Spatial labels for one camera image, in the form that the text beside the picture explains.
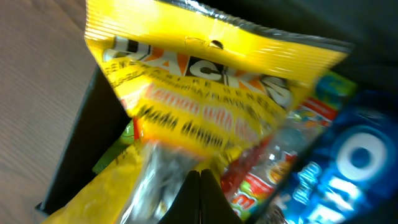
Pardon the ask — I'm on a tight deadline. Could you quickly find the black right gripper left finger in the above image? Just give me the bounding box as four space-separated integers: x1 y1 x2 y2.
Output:
158 170 200 224

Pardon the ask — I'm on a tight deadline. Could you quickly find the green Haribo candy bag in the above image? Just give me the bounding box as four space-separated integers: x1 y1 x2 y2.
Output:
91 70 358 222

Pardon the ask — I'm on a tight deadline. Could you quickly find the black box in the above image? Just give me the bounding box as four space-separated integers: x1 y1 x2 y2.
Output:
36 0 397 216

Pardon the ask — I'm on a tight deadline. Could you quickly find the blue Oreo cookie pack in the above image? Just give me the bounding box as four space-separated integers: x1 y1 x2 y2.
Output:
259 90 397 224

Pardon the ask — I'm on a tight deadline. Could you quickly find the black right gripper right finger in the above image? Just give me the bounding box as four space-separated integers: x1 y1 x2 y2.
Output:
200 169 243 224

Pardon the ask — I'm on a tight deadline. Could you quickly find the yellow snack bag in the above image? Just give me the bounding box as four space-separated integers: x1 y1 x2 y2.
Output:
47 0 351 223

